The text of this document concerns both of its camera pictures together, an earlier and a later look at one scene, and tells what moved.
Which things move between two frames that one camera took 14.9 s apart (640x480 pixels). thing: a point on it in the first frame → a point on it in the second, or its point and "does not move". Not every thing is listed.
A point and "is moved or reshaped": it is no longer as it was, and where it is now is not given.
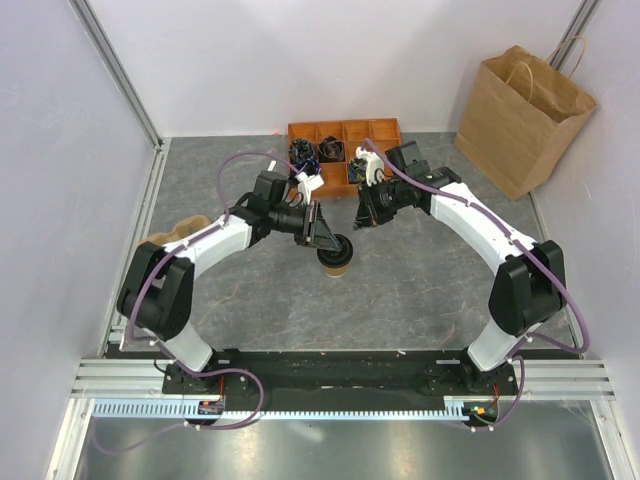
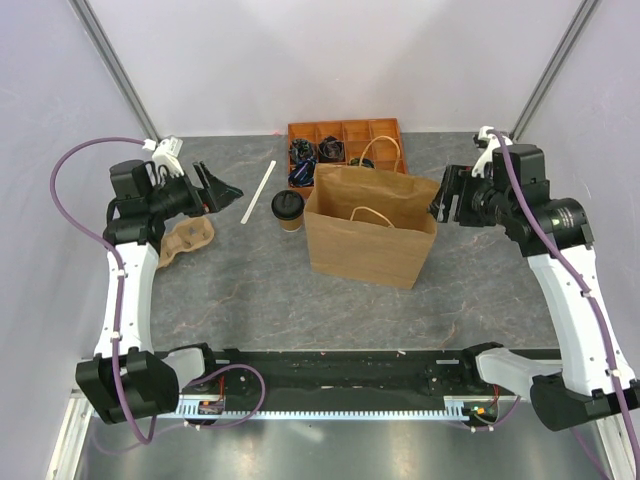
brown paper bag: [520, 113] → [367, 223]
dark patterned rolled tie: [301, 149] does not move
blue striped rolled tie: [309, 166] does not move
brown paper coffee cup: [335, 272] is moved or reshaped
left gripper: [315, 230] → [212, 197]
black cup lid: [336, 258] is moved or reshaped
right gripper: [368, 215] → [456, 180]
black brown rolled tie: [332, 149] does not move
